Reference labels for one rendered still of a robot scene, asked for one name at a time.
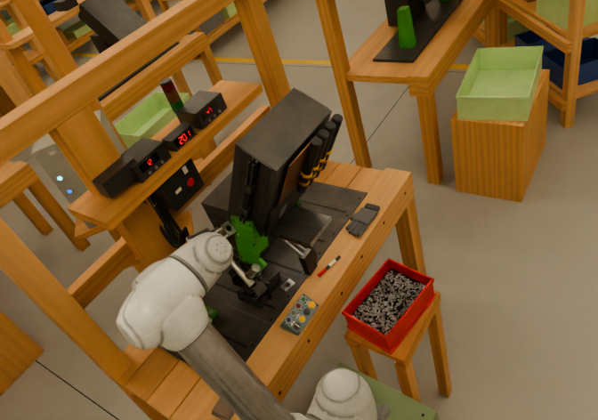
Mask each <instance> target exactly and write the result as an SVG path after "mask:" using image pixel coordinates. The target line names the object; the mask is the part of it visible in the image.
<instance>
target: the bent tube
mask: <svg viewBox="0 0 598 420"><path fill-rule="evenodd" d="M225 224H226V225H225ZM221 227H222V228H223V230H222V231H221V232H220V233H219V234H221V235H223V236H225V235H227V234H228V236H231V235H232V234H233V233H235V232H236V230H235V229H234V227H233V226H232V225H231V224H230V222H229V221H227V222H225V223H224V224H222V225H221ZM230 267H231V268H232V269H233V270H234V271H235V272H237V274H238V275H239V276H240V277H241V278H242V279H243V280H244V282H245V283H246V284H247V285H248V286H249V287H251V286H252V285H253V284H254V281H253V280H252V279H247V278H246V272H245V271H244V270H243V269H242V268H241V267H240V265H239V264H238V263H237V262H236V261H235V260H234V259H233V258H232V261H231V263H230Z"/></svg>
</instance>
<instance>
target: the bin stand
mask: <svg viewBox="0 0 598 420"><path fill-rule="evenodd" d="M433 291H434V293H435V294H436V296H435V298H434V300H433V301H432V303H431V304H430V305H429V307H428V308H427V309H426V310H425V312H424V313H423V315H422V316H421V317H420V319H419V320H418V321H417V323H416V324H415V325H414V326H413V327H412V328H411V330H410V331H409V332H408V334H407V335H406V337H405V338H404V339H403V340H402V342H401V343H400V345H399V346H398V347H397V349H396V350H395V351H394V353H393V354H389V353H388V352H386V351H384V350H382V349H381V348H379V347H377V346H376V345H374V344H372V343H371V342H369V341H368V340H366V339H365V338H363V337H361V336H360V335H357V334H356V333H354V332H352V331H351V330H350V329H348V330H347V332H346V333H345V335H344V338H345V341H346V343H347V344H348V345H350V348H351V350H352V355H353V358H354V359H355V362H356V365H357V367H358V370H359V371H360V372H361V373H362V374H364V375H366V376H369V377H371V378H373V379H375V380H377V381H378V378H377V375H376V371H375V368H374V365H373V362H372V359H371V357H370V354H369V351H368V350H371V351H374V352H377V353H379V354H381V355H384V356H385V357H388V358H390V359H394V360H395V361H394V366H395V369H396V373H397V376H398V379H399V382H400V388H401V391H402V393H403V394H405V395H407V396H409V397H410V398H411V399H413V400H416V401H418V402H420V403H421V400H420V395H419V391H418V388H417V384H416V377H415V370H414V366H413V362H412V357H413V355H414V353H415V351H416V348H417V346H418V345H419V344H420V342H421V340H422V338H423V336H424V333H425V331H426V329H427V328H428V333H429V338H430V343H431V348H432V357H433V363H434V367H435V373H436V377H437V383H438V387H439V393H440V394H441V395H443V396H445V397H447V398H449V395H450V393H451V392H452V386H451V380H450V373H449V362H448V355H447V349H446V343H445V336H444V330H443V325H442V318H441V312H440V301H441V299H440V292H439V291H436V290H433ZM378 382H379V381H378Z"/></svg>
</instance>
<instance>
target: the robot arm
mask: <svg viewBox="0 0 598 420"><path fill-rule="evenodd" d="M221 230H223V228H222V227H221V228H220V229H219V228H218V227H216V228H214V229H213V230H209V229H208V228H206V229H204V230H202V231H200V232H198V233H196V234H194V235H191V236H188V237H187V238H186V239H185V240H186V241H187V242H188V243H186V244H185V245H183V246H181V247H180V248H178V249H177V250H176V251H174V252H173V253H172V254H170V255H168V256H167V257H166V258H165V259H163V260H160V261H157V262H154V263H152V264H151V265H150V266H148V267H147V268H146V269H144V270H143V271H142V272H141V273H140V274H139V275H138V276H137V277H136V278H135V279H134V280H133V282H132V291H131V292H130V293H129V295H128V296H127V297H126V299H125V300H124V302H123V304H122V305H121V307H120V309H119V312H118V315H117V321H116V322H117V327H118V329H119V331H120V332H121V333H122V335H123V336H124V337H125V339H126V340H127V341H128V342H129V343H130V344H131V345H132V346H134V347H135V348H137V349H142V350H151V349H154V348H156V347H157V346H158V345H159V346H162V347H164V348H165V349H167V350H169V351H178V352H179V354H180V355H181V356H182V357H183V358H184V359H185V360H186V361H187V362H188V363H189V364H190V366H191V367H192V368H193V369H194V370H195V371H196V372H197V373H198V374H199V375H200V377H201V378H202V379H203V380H204V381H205V382H206V383H207V384H208V385H209V386H210V387H211V389H212V390H213V391H214V392H216V393H217V394H218V395H219V396H220V398H221V399H222V400H223V401H224V402H225V403H226V404H227V405H228V406H229V407H230V409H231V410H232V411H233V412H234V413H235V414H236V415H237V416H238V417H239V418H240V419H241V420H386V418H387V417H388V415H390V413H391V410H390V407H389V406H388V405H386V404H377V403H375V399H374V396H373V393H372V391H371V386H370V385H369V384H368V383H367V382H366V381H365V380H364V378H363V377H362V376H359V375H358V374H356V373H355V372H353V371H351V370H349V369H347V368H344V367H338V368H334V369H332V370H330V371H328V372H327V373H326V374H324V376H323V377H322V378H321V379H320V381H319V383H318V385H317V387H316V393H315V394H314V397H313V400H312V402H311V405H310V407H309V409H308V411H307V414H306V416H304V415H302V414H300V413H289V412H288V411H287V410H286V409H285V408H284V406H283V405H282V404H281V403H280V402H279V401H278V399H277V398H276V397H275V396H274V395H273V394H272V393H271V391H270V390H269V389H268V388H267V387H266V386H265V384H264V383H263V382H262V381H261V380H260V379H259V377H258V376H257V375H256V374H255V373H254V372H253V370H252V369H251V368H250V367H249V366H248V365H247V364H246V362H245V361H244V360H243V359H241V358H240V356H239V355H238V354H237V353H236V352H235V351H234V349H233V348H232V347H231V346H230V345H229V344H228V342H227V341H226V340H225V339H224V338H223V337H222V335H221V334H220V333H219V332H218V331H217V330H216V329H215V327H214V326H213V325H212V324H211V323H210V322H209V318H208V312H207V310H206V306H205V304H204V302H203V300H202V298H203V297H204V296H205V295H206V293H207V292H208V291H209V290H210V289H211V287H212V286H213V285H214V283H215V282H216V281H217V280H218V278H220V277H221V275H222V272H223V271H225V270H226V269H227V268H228V267H229V266H230V263H231V261H232V257H233V248H232V245H231V244H230V242H229V241H228V239H227V237H228V234H227V235H225V236H223V235H221V234H219V233H218V232H220V231H221Z"/></svg>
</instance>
